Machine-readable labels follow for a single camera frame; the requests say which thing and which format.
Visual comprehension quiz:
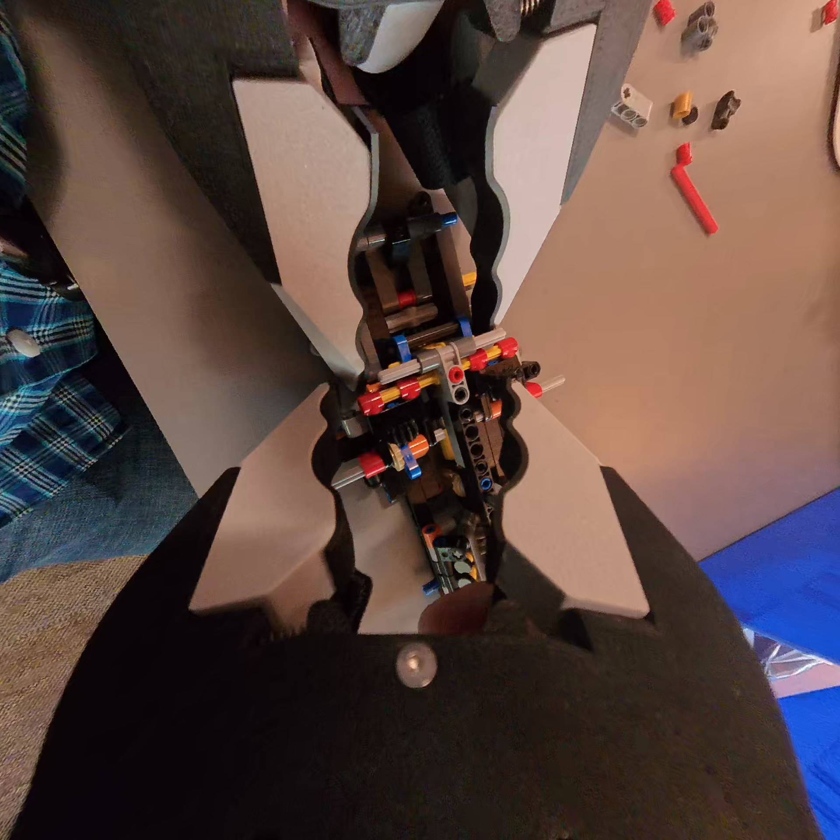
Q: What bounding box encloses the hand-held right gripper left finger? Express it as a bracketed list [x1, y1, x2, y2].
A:
[189, 382, 371, 634]

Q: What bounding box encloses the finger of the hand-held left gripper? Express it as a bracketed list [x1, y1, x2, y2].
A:
[231, 67, 383, 389]
[459, 25, 598, 330]

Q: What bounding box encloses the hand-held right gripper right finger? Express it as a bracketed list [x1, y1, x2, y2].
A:
[493, 386, 652, 621]

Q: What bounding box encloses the multicoloured lego technic assembly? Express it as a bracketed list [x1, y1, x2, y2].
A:
[331, 190, 567, 598]

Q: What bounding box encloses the white and grey lego connector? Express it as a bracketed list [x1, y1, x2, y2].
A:
[611, 84, 655, 130]

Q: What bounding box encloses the grey lego double connector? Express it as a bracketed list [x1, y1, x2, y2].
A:
[681, 2, 720, 51]

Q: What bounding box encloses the blue mat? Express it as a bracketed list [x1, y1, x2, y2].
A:
[697, 487, 840, 840]

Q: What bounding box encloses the person's plaid shirt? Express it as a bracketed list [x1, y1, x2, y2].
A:
[0, 10, 129, 529]

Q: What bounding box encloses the silver foil bag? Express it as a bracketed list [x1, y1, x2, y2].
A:
[743, 626, 840, 700]

